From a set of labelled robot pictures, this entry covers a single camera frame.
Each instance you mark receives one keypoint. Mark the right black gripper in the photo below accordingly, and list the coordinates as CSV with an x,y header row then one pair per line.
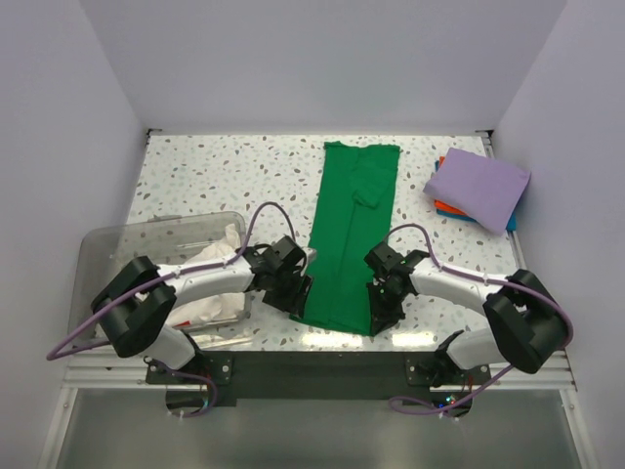
x,y
382,319

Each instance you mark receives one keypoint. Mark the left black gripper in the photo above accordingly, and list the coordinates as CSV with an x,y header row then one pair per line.
x,y
294,302

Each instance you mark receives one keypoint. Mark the green t-shirt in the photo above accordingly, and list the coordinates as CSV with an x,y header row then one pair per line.
x,y
353,213

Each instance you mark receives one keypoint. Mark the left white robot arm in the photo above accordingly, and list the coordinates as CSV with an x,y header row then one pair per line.
x,y
133,308

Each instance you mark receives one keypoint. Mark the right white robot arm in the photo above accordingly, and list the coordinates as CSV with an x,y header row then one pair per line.
x,y
525,324

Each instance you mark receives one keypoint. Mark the white t-shirt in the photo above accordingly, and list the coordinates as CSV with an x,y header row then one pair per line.
x,y
219,308

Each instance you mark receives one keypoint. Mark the folded orange t-shirt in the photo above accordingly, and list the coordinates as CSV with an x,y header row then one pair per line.
x,y
446,209

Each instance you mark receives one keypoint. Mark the folded purple t-shirt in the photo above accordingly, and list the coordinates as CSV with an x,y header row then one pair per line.
x,y
483,190

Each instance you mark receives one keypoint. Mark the folded blue t-shirt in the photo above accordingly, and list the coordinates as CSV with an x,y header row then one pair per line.
x,y
510,222

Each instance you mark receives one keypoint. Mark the clear plastic bin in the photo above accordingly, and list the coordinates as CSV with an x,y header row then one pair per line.
x,y
165,241

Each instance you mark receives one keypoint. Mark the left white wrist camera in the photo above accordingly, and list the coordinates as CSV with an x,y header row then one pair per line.
x,y
310,254

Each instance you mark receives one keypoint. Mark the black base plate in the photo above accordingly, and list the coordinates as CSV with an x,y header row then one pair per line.
x,y
371,376

